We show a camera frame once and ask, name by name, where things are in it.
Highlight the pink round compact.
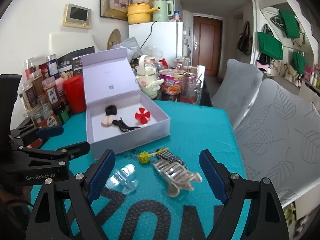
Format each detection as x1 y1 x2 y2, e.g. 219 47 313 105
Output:
101 115 116 127

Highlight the black banana hair clip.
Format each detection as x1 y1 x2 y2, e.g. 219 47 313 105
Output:
112 118 140 133

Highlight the black foam hair roller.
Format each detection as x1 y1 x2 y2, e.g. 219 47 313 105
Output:
105 105 118 116

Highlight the red plastic propeller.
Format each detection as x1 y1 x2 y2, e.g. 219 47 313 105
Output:
135 107 151 125

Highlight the translucent beige claw clip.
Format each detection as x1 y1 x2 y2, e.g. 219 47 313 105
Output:
152 159 202 198

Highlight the clear jar orange label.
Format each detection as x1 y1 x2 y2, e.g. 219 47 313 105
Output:
31 103 59 128

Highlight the green black small jar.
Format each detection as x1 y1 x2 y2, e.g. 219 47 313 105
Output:
53 102 69 125

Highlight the orange peel spice jar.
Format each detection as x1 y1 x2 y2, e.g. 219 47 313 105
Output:
42 77 61 108

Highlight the lilac open gift box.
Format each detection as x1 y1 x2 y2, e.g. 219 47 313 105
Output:
81 48 170 160

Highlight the red plastic canister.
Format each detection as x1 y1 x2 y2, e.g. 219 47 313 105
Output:
62 75 86 114

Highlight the yellow-green wrapped lollipop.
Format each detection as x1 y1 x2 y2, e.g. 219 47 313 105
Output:
138 147 169 164

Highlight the purple label jar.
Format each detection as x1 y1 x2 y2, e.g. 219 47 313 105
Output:
46 54 59 79

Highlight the black snack package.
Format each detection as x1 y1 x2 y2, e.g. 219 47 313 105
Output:
57 46 95 80

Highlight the near grey leaf chair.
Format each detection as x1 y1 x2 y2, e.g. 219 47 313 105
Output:
234 79 319 206

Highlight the grey leaf chair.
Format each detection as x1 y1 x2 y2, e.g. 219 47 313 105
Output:
212 59 263 128
234 79 319 206

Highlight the black white gingham bow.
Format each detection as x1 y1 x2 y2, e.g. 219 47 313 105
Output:
156 149 188 170

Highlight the white cartoon dog pot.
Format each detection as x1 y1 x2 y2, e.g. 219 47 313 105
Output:
136 55 164 99

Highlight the purple instant noodle cup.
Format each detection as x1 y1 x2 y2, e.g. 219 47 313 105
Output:
159 69 186 95

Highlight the woven straw fan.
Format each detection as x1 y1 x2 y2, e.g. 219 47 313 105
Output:
107 29 121 50

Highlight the glass mug with straw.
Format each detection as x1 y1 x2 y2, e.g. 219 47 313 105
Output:
180 75 202 105

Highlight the white refrigerator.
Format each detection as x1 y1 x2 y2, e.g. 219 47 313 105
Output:
129 21 183 67

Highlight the far grey leaf chair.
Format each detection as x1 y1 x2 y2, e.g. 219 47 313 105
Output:
212 59 263 128

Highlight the yellow cooking pot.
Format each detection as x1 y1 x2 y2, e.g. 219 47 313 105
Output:
127 3 161 24

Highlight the green tote bag lower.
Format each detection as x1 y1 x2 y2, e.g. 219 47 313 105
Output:
291 50 306 74

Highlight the green tote bag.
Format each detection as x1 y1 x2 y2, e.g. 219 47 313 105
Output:
258 24 283 60
271 10 300 39
291 50 306 74

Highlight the green electric kettle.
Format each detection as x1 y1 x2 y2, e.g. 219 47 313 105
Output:
152 0 174 22

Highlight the brown wooden door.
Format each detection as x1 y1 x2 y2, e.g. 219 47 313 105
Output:
192 16 223 77

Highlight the green tote bag left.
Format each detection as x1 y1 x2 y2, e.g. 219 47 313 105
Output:
258 24 283 60

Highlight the black hanging handbag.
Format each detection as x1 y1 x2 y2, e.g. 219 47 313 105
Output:
237 21 252 55

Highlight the green tote bag upper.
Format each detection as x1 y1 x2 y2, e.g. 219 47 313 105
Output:
271 10 300 39

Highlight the wall intercom screen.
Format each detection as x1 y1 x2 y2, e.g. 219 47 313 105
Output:
62 3 92 29

